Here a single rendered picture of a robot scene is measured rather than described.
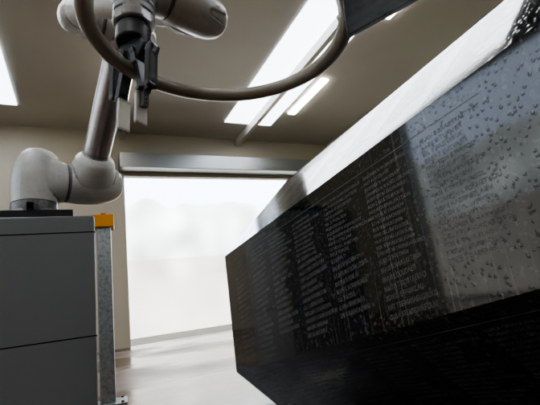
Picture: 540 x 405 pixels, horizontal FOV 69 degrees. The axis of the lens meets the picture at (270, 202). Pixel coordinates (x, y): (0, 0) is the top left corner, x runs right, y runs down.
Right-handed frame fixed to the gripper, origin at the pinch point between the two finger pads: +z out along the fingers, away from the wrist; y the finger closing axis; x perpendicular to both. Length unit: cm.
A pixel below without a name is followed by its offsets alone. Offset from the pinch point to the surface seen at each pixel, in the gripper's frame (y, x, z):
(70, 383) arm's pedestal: -59, 29, 61
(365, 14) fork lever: 47.5, 9.0, -8.0
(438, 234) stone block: 54, 1, 32
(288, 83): 26.1, 21.7, -8.3
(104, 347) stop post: -140, 104, 61
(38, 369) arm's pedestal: -64, 22, 55
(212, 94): 8.5, 16.3, -8.8
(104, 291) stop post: -142, 104, 30
